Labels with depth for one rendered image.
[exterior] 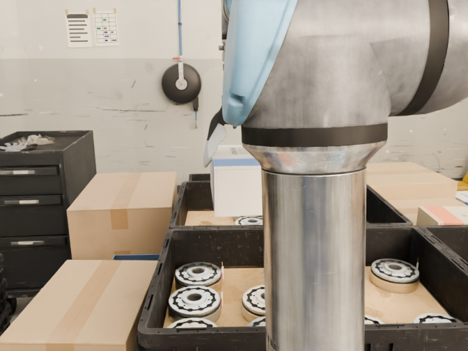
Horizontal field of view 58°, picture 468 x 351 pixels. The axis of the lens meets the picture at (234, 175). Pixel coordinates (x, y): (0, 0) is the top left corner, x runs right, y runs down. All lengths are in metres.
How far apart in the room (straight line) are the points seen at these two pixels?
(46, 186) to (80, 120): 2.06
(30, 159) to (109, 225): 0.99
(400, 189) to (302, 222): 1.26
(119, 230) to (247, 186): 0.63
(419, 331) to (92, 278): 0.65
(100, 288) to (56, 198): 1.32
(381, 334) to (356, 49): 0.49
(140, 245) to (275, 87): 1.05
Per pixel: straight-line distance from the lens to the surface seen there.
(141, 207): 1.26
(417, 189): 1.60
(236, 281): 0.98
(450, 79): 0.34
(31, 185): 2.26
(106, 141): 4.21
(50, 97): 4.28
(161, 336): 0.67
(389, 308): 0.95
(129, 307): 0.86
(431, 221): 1.20
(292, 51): 0.29
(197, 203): 1.40
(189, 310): 0.84
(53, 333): 0.84
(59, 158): 2.16
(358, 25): 0.30
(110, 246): 1.31
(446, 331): 0.74
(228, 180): 0.73
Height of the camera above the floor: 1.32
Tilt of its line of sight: 16 degrees down
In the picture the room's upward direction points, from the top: straight up
